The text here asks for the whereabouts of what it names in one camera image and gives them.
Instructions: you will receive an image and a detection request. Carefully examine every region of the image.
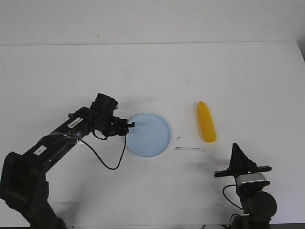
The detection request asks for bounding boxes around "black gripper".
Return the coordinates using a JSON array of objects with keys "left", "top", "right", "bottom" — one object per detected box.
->
[
  {"left": 100, "top": 116, "right": 135, "bottom": 137},
  {"left": 214, "top": 143, "right": 272, "bottom": 182}
]

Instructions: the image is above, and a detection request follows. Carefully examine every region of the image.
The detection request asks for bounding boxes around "light blue round plate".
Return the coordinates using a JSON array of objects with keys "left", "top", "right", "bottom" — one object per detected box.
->
[{"left": 127, "top": 113, "right": 172, "bottom": 157}]

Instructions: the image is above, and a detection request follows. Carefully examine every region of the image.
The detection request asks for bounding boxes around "yellow corn cob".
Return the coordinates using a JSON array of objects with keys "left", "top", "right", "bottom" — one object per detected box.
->
[{"left": 197, "top": 101, "right": 217, "bottom": 143}]

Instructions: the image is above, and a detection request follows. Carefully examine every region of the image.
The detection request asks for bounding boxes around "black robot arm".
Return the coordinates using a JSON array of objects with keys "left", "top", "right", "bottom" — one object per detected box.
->
[
  {"left": 214, "top": 143, "right": 277, "bottom": 229},
  {"left": 0, "top": 94, "right": 135, "bottom": 229}
]

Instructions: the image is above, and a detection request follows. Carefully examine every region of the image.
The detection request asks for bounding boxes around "clear tape strip horizontal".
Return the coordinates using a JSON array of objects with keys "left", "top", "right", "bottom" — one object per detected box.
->
[{"left": 175, "top": 147, "right": 205, "bottom": 152}]

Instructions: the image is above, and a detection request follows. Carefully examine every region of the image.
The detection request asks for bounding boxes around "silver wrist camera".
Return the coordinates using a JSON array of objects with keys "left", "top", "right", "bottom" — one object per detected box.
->
[{"left": 236, "top": 173, "right": 268, "bottom": 187}]

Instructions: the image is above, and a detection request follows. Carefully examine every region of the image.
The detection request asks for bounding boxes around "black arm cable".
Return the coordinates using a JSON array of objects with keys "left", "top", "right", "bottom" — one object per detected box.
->
[
  {"left": 222, "top": 184, "right": 244, "bottom": 211},
  {"left": 62, "top": 130, "right": 127, "bottom": 171}
]

